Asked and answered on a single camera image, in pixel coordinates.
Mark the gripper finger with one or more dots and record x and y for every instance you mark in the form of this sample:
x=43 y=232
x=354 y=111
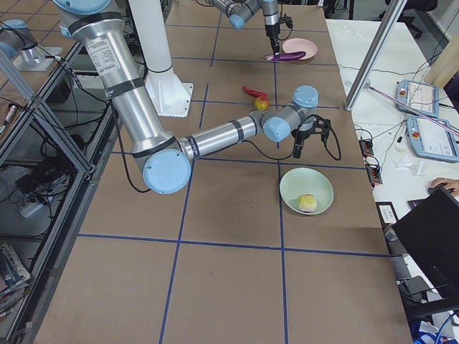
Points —
x=297 y=151
x=276 y=49

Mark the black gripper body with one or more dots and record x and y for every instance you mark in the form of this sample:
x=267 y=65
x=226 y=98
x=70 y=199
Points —
x=271 y=30
x=302 y=135

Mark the purple eggplant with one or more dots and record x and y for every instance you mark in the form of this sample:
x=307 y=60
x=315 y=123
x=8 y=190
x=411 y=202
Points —
x=284 y=57

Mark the red yellow pomegranate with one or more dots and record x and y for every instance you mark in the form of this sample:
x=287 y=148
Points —
x=261 y=103

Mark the pink green peach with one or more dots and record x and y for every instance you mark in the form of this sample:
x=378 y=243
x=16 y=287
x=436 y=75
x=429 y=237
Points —
x=307 y=203

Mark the pink plate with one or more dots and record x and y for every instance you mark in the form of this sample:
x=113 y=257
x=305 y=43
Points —
x=300 y=45

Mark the green plate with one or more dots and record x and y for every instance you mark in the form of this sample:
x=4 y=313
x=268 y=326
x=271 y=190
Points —
x=299 y=181

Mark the red chili pepper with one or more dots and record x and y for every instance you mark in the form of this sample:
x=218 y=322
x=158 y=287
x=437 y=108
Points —
x=254 y=93

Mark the orange power strip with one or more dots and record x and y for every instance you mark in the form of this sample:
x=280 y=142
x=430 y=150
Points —
x=372 y=165

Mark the near teach pendant tablet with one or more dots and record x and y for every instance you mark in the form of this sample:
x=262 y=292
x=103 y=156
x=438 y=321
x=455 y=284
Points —
x=432 y=139

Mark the teach pendant tablet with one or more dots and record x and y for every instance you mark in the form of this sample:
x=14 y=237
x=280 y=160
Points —
x=419 y=96
x=432 y=139

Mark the far teach pendant tablet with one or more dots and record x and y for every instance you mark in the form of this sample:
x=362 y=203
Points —
x=419 y=96

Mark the black computer mouse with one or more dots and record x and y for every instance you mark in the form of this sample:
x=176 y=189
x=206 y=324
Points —
x=431 y=190

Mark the grabber reaching stick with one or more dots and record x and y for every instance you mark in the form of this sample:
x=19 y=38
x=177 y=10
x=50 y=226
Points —
x=412 y=110

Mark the black laptop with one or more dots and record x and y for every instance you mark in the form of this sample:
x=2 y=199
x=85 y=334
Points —
x=429 y=233

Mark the stack of books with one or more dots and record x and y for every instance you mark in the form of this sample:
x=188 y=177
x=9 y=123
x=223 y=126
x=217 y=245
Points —
x=15 y=279

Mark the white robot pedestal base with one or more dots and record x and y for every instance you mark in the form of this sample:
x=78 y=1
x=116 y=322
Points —
x=170 y=96

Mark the aluminium frame post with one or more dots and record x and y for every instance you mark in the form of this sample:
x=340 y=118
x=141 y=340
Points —
x=386 y=25

